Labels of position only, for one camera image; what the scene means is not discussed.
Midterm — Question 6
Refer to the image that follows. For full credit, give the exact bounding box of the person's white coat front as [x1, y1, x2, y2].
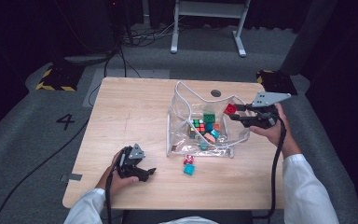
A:
[158, 215, 220, 224]

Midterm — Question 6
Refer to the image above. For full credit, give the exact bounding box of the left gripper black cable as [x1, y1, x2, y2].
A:
[105, 148, 129, 224]

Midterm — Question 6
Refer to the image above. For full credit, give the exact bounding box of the clear plastic bag white trim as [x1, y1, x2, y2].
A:
[166, 80, 253, 159]

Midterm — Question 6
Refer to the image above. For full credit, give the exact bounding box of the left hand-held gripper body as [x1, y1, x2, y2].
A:
[117, 142, 147, 179]

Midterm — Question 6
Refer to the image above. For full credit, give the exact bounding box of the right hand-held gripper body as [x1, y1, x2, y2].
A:
[241, 91, 292, 130]

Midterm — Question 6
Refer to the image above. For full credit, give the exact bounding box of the grey tape strip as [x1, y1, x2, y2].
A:
[60, 173, 83, 183]

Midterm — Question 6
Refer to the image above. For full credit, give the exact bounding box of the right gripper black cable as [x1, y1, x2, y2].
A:
[253, 113, 287, 220]

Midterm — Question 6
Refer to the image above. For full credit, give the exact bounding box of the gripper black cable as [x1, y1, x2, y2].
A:
[105, 148, 129, 224]
[253, 113, 287, 220]

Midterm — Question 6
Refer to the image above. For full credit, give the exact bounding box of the long black floor cable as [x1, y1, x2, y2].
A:
[0, 55, 129, 224]

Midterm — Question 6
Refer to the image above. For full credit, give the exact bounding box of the black equipment stand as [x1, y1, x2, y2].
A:
[54, 0, 129, 63]

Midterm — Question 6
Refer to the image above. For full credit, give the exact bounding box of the black yellow striped base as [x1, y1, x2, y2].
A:
[255, 69, 298, 96]
[35, 63, 85, 92]

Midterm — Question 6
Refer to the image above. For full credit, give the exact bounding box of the grey slanted post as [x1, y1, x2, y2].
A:
[279, 0, 338, 76]

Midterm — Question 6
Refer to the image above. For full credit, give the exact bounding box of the person's right hand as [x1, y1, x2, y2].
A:
[249, 103, 302, 159]

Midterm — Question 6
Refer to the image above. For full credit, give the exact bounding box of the person's left hand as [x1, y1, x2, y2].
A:
[96, 148, 140, 199]

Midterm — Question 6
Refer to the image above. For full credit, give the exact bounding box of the bundle of floor cables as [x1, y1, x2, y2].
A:
[117, 24, 181, 48]

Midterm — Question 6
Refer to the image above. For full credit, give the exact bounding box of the multicoloured puzzle cube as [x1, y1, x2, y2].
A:
[188, 119, 207, 140]

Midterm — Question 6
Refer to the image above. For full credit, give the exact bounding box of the white metal desk frame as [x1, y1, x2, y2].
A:
[170, 0, 252, 58]

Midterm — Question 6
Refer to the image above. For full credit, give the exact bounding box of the long salmon building block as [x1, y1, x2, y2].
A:
[203, 133, 217, 145]

